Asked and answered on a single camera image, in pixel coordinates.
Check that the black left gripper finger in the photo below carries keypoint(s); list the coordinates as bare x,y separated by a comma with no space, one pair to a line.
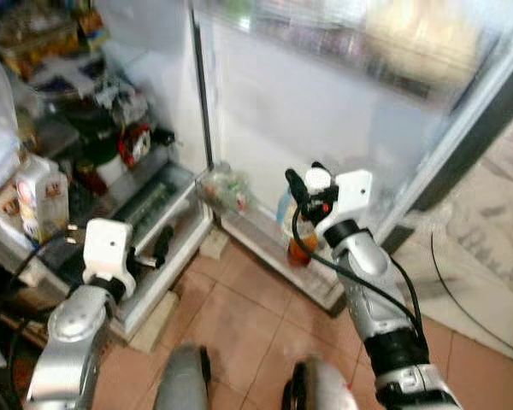
164,242
73,233

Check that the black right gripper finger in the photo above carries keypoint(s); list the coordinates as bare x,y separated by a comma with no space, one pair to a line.
296,184
320,165

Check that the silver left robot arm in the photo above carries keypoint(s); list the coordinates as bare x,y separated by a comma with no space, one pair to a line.
68,342

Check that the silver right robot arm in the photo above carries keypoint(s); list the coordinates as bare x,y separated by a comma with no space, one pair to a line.
376,299

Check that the clear fridge crisper drawer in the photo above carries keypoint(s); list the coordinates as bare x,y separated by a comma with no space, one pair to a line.
154,205

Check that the small stone fridge block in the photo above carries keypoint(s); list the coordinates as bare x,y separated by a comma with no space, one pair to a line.
214,244

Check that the grey fridge door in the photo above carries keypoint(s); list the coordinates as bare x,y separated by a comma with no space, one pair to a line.
325,102

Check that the large stone fridge block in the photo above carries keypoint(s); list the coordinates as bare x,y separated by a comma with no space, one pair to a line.
154,323

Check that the fridge cabinet with shelves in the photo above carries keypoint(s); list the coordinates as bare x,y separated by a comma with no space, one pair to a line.
145,51

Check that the white jug with red label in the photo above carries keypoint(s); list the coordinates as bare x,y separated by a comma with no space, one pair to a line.
43,201

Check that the red and black food pack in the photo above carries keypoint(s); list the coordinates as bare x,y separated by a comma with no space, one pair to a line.
135,142

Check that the grey left robot leg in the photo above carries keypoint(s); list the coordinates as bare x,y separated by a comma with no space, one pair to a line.
181,380

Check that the grey robot leg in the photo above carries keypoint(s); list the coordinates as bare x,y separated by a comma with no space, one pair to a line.
181,380
321,389

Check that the pale yellow food bag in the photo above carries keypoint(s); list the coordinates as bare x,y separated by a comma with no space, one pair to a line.
423,43

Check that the grey right robot leg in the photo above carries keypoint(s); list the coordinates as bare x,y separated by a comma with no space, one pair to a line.
321,389

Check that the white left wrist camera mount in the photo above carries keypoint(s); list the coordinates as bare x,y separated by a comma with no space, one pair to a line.
109,248

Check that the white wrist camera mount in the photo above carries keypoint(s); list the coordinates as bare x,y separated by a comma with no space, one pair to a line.
109,248
355,192

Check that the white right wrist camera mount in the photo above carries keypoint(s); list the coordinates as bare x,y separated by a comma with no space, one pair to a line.
355,192

